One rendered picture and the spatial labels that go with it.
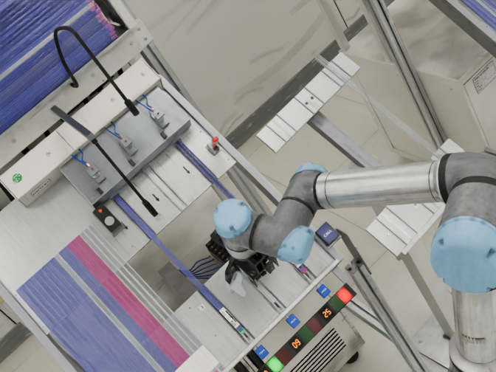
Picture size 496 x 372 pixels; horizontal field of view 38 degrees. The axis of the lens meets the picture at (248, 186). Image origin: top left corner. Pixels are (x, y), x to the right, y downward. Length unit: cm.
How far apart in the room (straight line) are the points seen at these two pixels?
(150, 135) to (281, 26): 213
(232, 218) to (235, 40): 249
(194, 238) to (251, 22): 169
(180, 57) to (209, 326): 207
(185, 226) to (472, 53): 113
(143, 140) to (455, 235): 100
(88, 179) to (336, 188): 75
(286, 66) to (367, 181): 268
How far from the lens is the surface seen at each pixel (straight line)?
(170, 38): 363
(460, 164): 125
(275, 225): 137
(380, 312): 206
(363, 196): 135
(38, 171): 190
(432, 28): 274
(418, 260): 218
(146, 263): 248
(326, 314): 186
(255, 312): 183
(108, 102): 192
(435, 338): 252
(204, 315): 184
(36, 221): 195
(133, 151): 188
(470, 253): 113
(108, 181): 187
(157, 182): 191
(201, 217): 248
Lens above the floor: 197
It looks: 33 degrees down
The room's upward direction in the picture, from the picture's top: 35 degrees counter-clockwise
